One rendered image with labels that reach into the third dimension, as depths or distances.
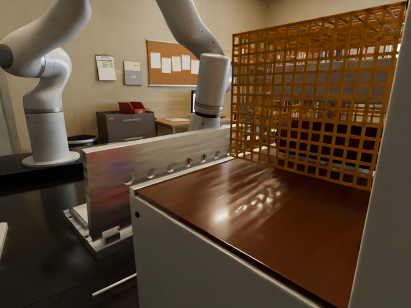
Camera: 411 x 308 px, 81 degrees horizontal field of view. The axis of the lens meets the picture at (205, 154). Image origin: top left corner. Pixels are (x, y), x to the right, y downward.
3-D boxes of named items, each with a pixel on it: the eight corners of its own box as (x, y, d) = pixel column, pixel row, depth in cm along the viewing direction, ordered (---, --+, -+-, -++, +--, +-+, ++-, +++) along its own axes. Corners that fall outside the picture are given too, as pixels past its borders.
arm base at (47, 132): (21, 157, 96) (11, 110, 91) (74, 151, 107) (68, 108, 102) (23, 171, 81) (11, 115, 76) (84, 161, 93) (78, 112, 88)
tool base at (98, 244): (196, 174, 89) (196, 165, 88) (241, 191, 74) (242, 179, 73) (63, 219, 59) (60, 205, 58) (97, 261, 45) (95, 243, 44)
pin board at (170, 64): (201, 86, 408) (200, 45, 391) (202, 86, 406) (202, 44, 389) (148, 85, 357) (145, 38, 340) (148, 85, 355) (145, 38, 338)
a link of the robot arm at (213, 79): (203, 97, 76) (189, 101, 68) (210, 52, 71) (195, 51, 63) (228, 103, 73) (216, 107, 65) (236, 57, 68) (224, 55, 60)
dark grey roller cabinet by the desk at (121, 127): (148, 166, 382) (144, 109, 358) (162, 174, 346) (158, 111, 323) (103, 176, 342) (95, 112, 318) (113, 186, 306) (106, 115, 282)
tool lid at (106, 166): (244, 122, 69) (249, 123, 68) (234, 181, 76) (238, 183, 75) (81, 148, 39) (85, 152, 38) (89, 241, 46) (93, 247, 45)
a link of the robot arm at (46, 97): (15, 112, 85) (0, 38, 79) (60, 108, 102) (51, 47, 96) (41, 113, 82) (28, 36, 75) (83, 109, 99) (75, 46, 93)
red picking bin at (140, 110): (130, 111, 342) (129, 101, 338) (146, 113, 323) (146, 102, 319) (118, 112, 326) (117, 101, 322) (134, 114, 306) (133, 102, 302)
